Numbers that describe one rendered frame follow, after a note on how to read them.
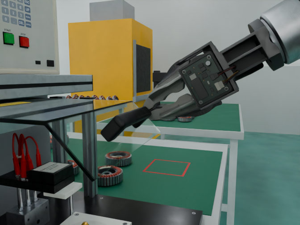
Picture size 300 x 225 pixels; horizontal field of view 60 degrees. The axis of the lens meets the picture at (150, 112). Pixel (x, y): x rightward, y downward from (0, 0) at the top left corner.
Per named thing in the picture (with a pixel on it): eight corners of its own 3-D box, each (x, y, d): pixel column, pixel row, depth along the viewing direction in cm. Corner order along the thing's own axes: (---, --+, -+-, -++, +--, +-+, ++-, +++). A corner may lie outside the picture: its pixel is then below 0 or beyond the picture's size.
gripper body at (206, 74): (168, 63, 34) (258, 8, 30) (182, 65, 42) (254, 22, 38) (197, 115, 33) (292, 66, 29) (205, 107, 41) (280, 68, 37)
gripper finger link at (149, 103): (121, 100, 38) (174, 68, 35) (136, 97, 44) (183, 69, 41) (131, 119, 38) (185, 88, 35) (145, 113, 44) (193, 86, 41)
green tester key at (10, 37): (14, 43, 50) (14, 34, 50) (7, 42, 49) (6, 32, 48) (10, 43, 51) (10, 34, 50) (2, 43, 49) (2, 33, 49)
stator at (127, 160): (109, 158, 115) (109, 150, 115) (134, 159, 114) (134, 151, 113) (101, 166, 104) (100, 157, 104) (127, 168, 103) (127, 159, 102)
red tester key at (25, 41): (29, 47, 54) (29, 38, 54) (22, 46, 52) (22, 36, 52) (25, 47, 54) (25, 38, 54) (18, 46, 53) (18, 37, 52)
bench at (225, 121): (237, 158, 353) (240, 103, 343) (238, 238, 179) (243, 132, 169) (160, 151, 388) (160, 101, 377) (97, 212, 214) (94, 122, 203)
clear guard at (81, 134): (160, 133, 49) (160, 101, 48) (94, 182, 26) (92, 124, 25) (21, 123, 59) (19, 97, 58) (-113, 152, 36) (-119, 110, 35)
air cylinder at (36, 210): (50, 220, 62) (48, 198, 61) (26, 239, 55) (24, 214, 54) (33, 217, 63) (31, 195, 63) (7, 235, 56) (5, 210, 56)
